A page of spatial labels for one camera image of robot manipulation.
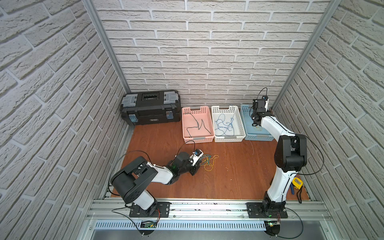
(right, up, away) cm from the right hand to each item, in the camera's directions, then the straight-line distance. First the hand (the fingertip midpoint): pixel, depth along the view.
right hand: (268, 112), depth 94 cm
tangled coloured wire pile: (-40, -31, -5) cm, 51 cm away
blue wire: (-24, -12, +10) cm, 29 cm away
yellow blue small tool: (+10, -40, -13) cm, 43 cm away
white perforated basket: (-20, +2, +19) cm, 28 cm away
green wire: (-43, -7, +14) cm, 45 cm away
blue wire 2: (-28, -6, +16) cm, 33 cm away
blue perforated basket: (-10, -13, +3) cm, 17 cm away
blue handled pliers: (+6, -43, -14) cm, 46 cm away
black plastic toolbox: (-78, +4, +4) cm, 78 cm away
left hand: (-44, -29, -6) cm, 53 cm away
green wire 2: (-47, -10, +12) cm, 49 cm away
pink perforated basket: (-47, -8, +13) cm, 49 cm away
